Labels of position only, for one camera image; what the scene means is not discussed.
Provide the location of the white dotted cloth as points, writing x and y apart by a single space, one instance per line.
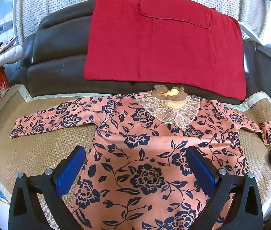
54 0

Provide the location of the white quilted cushion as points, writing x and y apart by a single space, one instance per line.
11 54

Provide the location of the red towel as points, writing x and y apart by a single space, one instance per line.
161 48

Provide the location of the woven straw mat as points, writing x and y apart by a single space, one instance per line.
42 143

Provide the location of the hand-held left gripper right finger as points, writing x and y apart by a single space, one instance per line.
200 170

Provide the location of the pink floral dress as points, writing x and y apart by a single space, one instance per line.
149 148

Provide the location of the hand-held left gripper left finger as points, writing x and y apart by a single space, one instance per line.
71 170

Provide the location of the grey metal frame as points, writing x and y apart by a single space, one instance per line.
247 60

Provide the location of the dark brown leather sofa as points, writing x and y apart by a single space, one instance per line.
59 52

